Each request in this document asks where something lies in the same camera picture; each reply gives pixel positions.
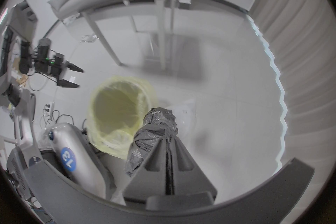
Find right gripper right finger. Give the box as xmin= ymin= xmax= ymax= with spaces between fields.
xmin=147 ymin=136 xmax=218 ymax=211

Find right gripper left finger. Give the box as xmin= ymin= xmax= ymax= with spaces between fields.
xmin=123 ymin=138 xmax=170 ymax=204

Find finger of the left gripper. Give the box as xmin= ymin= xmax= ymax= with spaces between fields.
xmin=66 ymin=60 xmax=85 ymax=73
xmin=56 ymin=77 xmax=80 ymax=88

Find yellow plastic bag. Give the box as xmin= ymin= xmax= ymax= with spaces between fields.
xmin=87 ymin=75 xmax=158 ymax=160

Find black plastic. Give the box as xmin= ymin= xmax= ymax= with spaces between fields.
xmin=123 ymin=107 xmax=179 ymax=178

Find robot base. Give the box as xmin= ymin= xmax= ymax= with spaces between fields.
xmin=4 ymin=84 xmax=118 ymax=202

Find white trash bin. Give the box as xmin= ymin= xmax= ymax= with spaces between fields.
xmin=89 ymin=77 xmax=156 ymax=156

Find white curtain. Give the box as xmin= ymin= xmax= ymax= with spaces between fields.
xmin=248 ymin=0 xmax=334 ymax=173

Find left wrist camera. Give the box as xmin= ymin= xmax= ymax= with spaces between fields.
xmin=53 ymin=52 xmax=65 ymax=66

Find black cable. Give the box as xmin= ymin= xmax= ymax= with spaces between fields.
xmin=42 ymin=109 xmax=76 ymax=129

